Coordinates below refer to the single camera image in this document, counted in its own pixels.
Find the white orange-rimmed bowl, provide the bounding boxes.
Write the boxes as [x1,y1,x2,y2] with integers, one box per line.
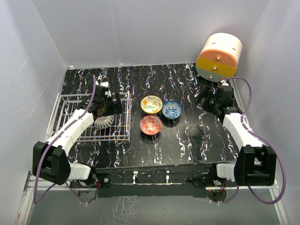
[94,115,114,129]

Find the red patterned bowl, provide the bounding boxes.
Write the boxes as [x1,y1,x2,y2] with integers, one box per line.
[140,115,162,135]

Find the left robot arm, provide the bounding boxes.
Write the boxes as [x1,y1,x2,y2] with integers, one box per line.
[32,82,123,187]

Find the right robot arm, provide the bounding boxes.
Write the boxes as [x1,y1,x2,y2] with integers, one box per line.
[195,85,277,186]

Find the round pastel drawer cabinet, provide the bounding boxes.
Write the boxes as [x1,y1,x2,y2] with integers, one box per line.
[195,33,242,83]

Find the blue floral bowl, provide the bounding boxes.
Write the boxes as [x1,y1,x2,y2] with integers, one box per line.
[162,101,183,120]

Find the yellow floral bowl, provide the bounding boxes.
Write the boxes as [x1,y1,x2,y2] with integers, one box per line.
[141,95,163,115]

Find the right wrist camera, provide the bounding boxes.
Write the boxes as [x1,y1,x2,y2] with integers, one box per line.
[218,78,230,86]

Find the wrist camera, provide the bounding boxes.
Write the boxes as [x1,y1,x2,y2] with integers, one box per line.
[99,82,112,98]
[218,78,230,86]

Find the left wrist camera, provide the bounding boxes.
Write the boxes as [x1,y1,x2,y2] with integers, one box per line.
[99,82,112,98]

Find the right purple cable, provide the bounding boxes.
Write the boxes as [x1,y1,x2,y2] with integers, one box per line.
[217,76,287,205]

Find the white wire dish rack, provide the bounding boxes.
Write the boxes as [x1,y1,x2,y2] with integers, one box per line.
[46,92,132,142]

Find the aluminium frame rail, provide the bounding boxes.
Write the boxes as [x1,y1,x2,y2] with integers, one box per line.
[15,142,71,225]

